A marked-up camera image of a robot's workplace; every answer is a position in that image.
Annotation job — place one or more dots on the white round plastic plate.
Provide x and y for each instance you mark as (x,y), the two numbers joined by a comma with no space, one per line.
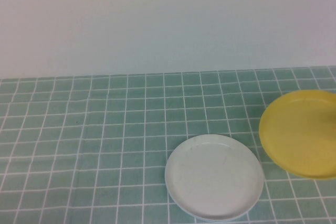
(212,176)

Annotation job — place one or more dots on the yellow round plastic plate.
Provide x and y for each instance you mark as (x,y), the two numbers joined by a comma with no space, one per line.
(296,134)

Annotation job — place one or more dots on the green white-checked tablecloth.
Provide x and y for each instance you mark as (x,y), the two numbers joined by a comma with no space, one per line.
(105,129)

